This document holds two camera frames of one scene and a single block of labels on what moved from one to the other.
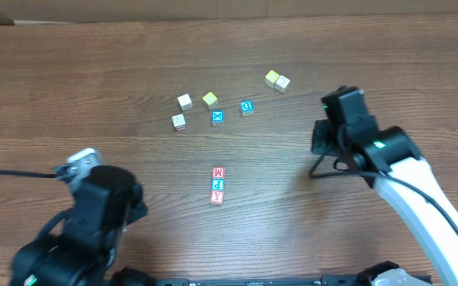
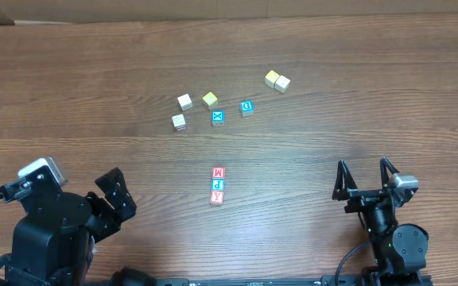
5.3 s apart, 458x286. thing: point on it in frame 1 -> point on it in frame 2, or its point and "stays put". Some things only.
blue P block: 217,184 stays put
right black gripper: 319,139 -> 365,200
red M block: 218,172 stays put
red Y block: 216,197 stays put
